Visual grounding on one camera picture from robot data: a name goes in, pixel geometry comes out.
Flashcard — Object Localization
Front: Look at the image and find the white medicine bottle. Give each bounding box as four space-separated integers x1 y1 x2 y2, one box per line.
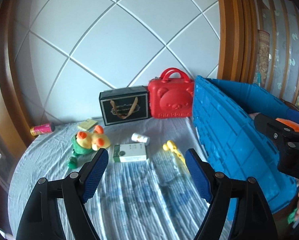
131 133 150 146

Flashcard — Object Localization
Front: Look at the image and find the green cloth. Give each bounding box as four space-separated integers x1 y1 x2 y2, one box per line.
287 208 297 224

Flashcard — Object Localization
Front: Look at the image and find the blue plastic storage crate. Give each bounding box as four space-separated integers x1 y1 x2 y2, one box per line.
192 76 299 223

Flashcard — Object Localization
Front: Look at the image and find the yellow duck plush toy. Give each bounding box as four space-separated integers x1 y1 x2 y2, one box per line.
68 125 111 169

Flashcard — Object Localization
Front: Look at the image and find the blue striped table cloth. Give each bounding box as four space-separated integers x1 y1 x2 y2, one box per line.
8 118 209 239

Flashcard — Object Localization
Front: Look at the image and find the pink cylindrical can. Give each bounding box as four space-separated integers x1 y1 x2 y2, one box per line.
30 122 55 136

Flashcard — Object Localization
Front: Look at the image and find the white green box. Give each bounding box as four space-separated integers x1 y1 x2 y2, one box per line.
113 143 147 163

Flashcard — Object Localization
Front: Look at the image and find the rolled patterned carpet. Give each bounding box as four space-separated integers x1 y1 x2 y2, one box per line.
254 30 270 88

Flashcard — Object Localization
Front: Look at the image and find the yellow toy duck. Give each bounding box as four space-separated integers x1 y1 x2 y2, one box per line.
162 140 186 165

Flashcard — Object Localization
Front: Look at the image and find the red bear suitcase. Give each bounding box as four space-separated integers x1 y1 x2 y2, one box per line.
148 68 194 119

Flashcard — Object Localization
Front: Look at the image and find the black gift bag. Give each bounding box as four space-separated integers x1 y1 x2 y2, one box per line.
99 86 150 126

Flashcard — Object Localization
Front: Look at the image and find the teal mop handle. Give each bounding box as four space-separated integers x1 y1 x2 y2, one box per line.
256 73 261 87

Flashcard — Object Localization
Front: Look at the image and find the wooden door frame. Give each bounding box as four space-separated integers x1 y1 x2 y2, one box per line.
217 0 258 83

